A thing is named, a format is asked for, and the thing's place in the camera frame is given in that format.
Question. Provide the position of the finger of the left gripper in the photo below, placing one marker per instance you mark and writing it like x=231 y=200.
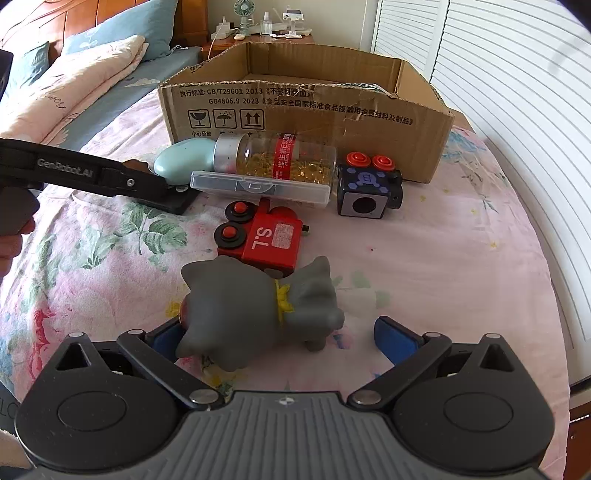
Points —
x=132 y=183

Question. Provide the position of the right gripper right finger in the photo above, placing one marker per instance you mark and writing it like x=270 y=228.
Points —
x=415 y=358

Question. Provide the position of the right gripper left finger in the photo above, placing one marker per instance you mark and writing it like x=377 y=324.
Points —
x=153 y=355

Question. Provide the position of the light blue oval case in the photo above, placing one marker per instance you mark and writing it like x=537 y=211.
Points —
x=177 y=162

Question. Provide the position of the black digital timer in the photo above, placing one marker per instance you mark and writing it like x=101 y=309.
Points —
x=172 y=200

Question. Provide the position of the grey cat figurine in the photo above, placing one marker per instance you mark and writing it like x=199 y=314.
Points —
x=234 y=312

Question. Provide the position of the clear plastic card case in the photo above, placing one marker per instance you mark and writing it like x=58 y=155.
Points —
x=254 y=187

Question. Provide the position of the red toy block car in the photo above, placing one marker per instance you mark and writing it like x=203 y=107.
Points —
x=261 y=236

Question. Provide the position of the clear bottle of yellow capsules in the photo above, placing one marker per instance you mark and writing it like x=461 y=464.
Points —
x=284 y=156

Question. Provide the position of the black cube toy red knobs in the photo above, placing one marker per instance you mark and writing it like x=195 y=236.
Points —
x=368 y=186

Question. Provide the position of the black glossy computer mouse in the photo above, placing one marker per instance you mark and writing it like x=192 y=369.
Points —
x=137 y=168

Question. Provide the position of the person's left hand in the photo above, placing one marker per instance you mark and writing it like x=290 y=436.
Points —
x=11 y=247

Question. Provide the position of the pink folded quilt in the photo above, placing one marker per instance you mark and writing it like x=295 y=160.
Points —
x=72 y=84

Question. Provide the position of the blue pillow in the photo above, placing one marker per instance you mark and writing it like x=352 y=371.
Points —
x=27 y=67
x=154 y=20

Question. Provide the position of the pink floral table cloth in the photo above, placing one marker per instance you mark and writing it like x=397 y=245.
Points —
x=460 y=256

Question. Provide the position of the blue bed sheet mattress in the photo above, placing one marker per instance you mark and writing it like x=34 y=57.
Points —
x=145 y=78

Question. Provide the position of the wooden headboard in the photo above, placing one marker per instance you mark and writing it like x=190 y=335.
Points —
x=66 y=18

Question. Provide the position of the white power strip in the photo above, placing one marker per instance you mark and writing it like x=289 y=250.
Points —
x=222 y=31

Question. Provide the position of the small green desk fan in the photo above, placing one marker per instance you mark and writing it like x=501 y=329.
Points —
x=244 y=10

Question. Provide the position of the clear spray bottle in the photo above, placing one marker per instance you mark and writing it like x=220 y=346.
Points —
x=266 y=26

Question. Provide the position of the white desk gadget stand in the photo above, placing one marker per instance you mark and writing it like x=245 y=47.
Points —
x=292 y=16

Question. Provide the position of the brown cardboard box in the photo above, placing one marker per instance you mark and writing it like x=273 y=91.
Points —
x=356 y=100

